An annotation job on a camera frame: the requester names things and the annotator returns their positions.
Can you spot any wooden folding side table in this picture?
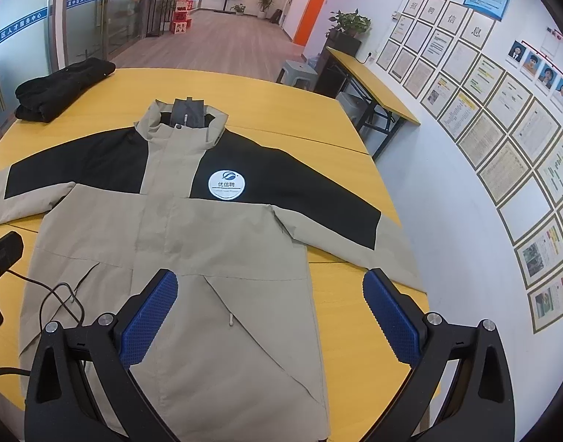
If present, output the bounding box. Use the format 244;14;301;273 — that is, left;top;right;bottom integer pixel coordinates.
325;46;422;162

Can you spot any black cable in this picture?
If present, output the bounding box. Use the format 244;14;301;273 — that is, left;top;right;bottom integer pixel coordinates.
0;268;86;378

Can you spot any potted plant in black planter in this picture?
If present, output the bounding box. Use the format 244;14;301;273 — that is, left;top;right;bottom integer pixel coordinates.
326;9;372;57

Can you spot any wall of framed notices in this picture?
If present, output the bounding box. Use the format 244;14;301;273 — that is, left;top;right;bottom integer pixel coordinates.
376;0;563;334

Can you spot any beige and black jacket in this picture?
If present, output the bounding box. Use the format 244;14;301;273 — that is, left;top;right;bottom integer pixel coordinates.
0;97;429;442

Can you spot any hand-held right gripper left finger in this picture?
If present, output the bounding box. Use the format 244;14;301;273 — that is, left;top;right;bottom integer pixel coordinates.
24;268;181;442

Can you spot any stack of red boxes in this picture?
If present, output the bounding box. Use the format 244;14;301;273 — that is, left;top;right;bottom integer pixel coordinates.
170;0;194;36

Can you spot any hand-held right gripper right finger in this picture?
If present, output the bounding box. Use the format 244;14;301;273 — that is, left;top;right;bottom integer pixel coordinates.
362;267;517;442

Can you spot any frosted glass partition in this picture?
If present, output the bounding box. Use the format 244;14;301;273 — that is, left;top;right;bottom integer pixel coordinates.
0;0;149;143

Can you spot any folded black garment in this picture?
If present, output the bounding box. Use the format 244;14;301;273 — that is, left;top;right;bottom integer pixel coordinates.
14;57;117;123

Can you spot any grey plastic stool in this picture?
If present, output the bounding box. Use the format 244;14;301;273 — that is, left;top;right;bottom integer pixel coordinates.
277;60;320;91
335;92;370;123

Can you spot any black metal plant stand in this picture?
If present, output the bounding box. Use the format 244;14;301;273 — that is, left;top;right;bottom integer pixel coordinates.
145;0;175;38

